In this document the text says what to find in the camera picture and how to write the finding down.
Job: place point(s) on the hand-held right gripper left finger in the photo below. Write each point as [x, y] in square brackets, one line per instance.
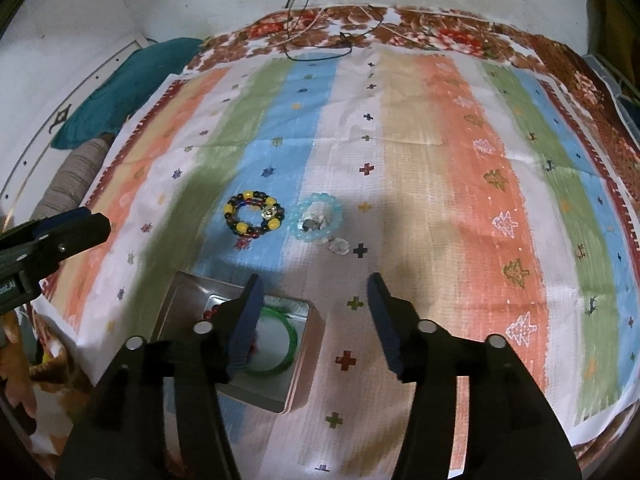
[247, 327]

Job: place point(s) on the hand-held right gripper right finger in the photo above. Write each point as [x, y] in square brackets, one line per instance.
[382, 325]

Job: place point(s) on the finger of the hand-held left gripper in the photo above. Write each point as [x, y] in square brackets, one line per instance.
[65, 232]

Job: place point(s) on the square metal tin box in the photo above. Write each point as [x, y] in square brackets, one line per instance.
[295, 395]

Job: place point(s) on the green bangle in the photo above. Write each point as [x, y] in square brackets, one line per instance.
[291, 340]

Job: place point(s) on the grey striped bolster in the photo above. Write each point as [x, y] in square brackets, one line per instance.
[70, 180]

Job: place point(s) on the clear crystal trinket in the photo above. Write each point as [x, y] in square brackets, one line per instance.
[338, 246]

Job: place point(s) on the small silver white trinket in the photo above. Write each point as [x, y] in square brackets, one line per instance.
[312, 220]

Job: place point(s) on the striped patterned cloth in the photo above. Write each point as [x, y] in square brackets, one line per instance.
[425, 185]

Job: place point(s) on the teal cloth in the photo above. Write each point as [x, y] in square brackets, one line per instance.
[125, 95]

